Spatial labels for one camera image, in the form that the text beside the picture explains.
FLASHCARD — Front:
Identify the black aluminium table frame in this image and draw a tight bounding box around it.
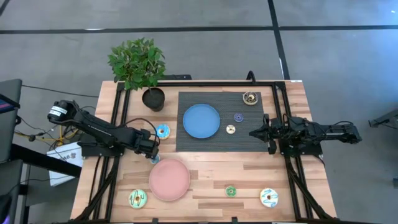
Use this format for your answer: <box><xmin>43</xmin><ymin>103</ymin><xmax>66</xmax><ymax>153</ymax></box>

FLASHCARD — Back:
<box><xmin>74</xmin><ymin>80</ymin><xmax>335</xmax><ymax>223</ymax></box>

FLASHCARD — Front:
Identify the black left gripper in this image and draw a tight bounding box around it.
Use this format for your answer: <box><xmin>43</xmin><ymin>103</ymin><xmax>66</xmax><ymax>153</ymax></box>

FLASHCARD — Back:
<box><xmin>134</xmin><ymin>128</ymin><xmax>160</xmax><ymax>160</ymax></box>

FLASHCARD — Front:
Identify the pink plate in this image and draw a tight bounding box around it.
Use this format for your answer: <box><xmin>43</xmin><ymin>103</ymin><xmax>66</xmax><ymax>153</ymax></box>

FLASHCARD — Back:
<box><xmin>148</xmin><ymin>158</ymin><xmax>192</xmax><ymax>202</ymax></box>

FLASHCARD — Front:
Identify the dark grey desk panel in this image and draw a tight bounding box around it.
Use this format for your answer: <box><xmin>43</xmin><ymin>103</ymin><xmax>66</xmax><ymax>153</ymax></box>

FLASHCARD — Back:
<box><xmin>0</xmin><ymin>78</ymin><xmax>23</xmax><ymax>164</ymax></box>

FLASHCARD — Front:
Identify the green artificial tree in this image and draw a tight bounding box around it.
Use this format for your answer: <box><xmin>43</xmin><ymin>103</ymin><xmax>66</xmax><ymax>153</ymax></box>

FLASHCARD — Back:
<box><xmin>107</xmin><ymin>37</ymin><xmax>167</xmax><ymax>91</ymax></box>

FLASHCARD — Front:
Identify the black table beam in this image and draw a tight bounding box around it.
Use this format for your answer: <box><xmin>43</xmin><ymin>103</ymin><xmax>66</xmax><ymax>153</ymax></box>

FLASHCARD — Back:
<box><xmin>11</xmin><ymin>143</ymin><xmax>82</xmax><ymax>178</ymax></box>

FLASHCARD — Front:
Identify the black floor cable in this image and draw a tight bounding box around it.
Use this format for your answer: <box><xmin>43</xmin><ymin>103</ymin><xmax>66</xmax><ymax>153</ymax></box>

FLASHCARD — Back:
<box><xmin>21</xmin><ymin>84</ymin><xmax>99</xmax><ymax>98</ymax></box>

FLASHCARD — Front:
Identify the large chocolate sprinkled donut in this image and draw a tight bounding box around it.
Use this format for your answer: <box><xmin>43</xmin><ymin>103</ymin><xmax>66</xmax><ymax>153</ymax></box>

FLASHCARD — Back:
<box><xmin>242</xmin><ymin>91</ymin><xmax>259</xmax><ymax>106</ymax></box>

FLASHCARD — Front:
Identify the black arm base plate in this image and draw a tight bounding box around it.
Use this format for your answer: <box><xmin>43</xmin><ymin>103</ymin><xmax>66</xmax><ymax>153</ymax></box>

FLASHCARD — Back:
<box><xmin>77</xmin><ymin>141</ymin><xmax>125</xmax><ymax>158</ymax></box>
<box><xmin>279</xmin><ymin>139</ymin><xmax>323</xmax><ymax>157</ymax></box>

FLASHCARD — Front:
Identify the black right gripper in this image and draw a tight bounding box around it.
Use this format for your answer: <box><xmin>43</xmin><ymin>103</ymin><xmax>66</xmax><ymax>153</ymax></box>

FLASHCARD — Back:
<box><xmin>248</xmin><ymin>113</ymin><xmax>290</xmax><ymax>155</ymax></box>

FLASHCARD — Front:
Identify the dark grey woven placemat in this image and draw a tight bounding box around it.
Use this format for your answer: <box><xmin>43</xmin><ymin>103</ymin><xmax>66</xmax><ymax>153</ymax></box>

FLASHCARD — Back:
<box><xmin>175</xmin><ymin>91</ymin><xmax>270</xmax><ymax>153</ymax></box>

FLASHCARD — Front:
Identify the large green frosted donut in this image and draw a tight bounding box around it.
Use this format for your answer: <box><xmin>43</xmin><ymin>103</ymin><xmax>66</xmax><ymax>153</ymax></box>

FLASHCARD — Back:
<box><xmin>128</xmin><ymin>189</ymin><xmax>149</xmax><ymax>209</ymax></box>

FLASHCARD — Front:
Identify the black flat box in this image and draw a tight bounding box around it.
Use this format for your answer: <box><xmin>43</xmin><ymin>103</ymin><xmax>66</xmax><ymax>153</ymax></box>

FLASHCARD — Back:
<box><xmin>161</xmin><ymin>73</ymin><xmax>193</xmax><ymax>81</ymax></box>

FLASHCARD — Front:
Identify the white cardboard box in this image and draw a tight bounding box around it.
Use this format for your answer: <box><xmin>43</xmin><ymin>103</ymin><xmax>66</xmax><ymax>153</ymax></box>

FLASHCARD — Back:
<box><xmin>46</xmin><ymin>141</ymin><xmax>84</xmax><ymax>187</ymax></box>

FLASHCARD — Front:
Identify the dark tablet with screen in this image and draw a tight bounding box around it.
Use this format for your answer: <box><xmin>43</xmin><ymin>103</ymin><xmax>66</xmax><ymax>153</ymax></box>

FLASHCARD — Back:
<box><xmin>0</xmin><ymin>93</ymin><xmax>21</xmax><ymax>114</ymax></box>

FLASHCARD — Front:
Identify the large white blue-drizzled donut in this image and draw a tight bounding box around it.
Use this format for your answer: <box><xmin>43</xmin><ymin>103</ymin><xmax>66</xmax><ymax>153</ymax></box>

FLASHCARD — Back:
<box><xmin>259</xmin><ymin>187</ymin><xmax>279</xmax><ymax>208</ymax></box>

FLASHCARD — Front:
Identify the yellow cable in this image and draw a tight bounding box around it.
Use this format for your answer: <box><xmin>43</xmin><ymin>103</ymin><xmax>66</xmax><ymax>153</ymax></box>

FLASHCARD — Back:
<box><xmin>14</xmin><ymin>124</ymin><xmax>79</xmax><ymax>146</ymax></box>

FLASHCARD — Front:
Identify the small green frosted donut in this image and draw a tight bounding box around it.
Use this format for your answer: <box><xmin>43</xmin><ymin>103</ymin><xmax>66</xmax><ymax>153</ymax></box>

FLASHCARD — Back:
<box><xmin>224</xmin><ymin>185</ymin><xmax>238</xmax><ymax>198</ymax></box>

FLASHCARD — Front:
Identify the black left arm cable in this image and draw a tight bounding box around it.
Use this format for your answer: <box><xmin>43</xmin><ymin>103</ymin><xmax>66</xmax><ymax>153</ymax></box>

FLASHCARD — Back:
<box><xmin>123</xmin><ymin>117</ymin><xmax>161</xmax><ymax>146</ymax></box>

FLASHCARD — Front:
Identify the black plant pot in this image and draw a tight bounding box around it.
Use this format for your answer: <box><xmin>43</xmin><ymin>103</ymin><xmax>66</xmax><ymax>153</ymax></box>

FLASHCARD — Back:
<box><xmin>142</xmin><ymin>86</ymin><xmax>166</xmax><ymax>113</ymax></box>

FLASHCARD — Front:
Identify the large blue frosted donut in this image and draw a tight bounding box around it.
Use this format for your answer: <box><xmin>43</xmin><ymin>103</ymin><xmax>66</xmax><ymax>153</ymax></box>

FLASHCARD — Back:
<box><xmin>154</xmin><ymin>124</ymin><xmax>172</xmax><ymax>141</ymax></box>

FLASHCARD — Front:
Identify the blue plate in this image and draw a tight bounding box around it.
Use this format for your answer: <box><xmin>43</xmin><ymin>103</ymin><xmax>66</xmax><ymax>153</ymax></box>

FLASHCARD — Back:
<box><xmin>182</xmin><ymin>103</ymin><xmax>221</xmax><ymax>139</ymax></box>

